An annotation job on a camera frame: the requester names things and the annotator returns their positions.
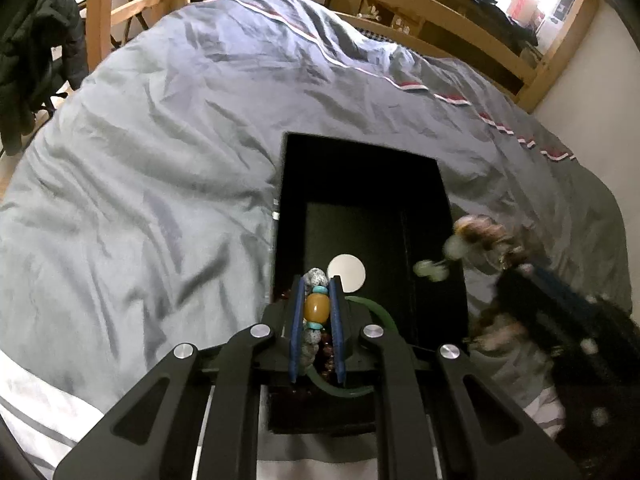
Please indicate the red cardboard box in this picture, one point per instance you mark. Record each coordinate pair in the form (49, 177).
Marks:
(522, 6)

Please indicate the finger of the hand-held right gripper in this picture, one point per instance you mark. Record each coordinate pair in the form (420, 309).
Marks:
(545, 290)

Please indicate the black puffer jacket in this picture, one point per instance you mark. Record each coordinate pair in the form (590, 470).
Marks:
(35, 50)

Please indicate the white round disc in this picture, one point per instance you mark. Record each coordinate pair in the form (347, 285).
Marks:
(351, 270)

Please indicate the wooden folding stand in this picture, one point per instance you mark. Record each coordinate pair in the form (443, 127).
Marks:
(127, 2)

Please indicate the grey striped duvet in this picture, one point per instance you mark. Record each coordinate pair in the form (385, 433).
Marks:
(175, 160)

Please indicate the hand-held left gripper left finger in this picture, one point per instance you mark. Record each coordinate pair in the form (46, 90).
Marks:
(298, 332)

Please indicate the green jade bangle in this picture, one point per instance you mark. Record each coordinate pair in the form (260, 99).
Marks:
(374, 305)

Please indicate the wooden bed frame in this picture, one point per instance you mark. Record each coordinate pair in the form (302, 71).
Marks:
(450, 25)

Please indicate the black storage box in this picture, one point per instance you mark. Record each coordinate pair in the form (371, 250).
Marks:
(360, 185)

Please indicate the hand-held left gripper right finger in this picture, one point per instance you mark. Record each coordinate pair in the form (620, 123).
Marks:
(340, 332)

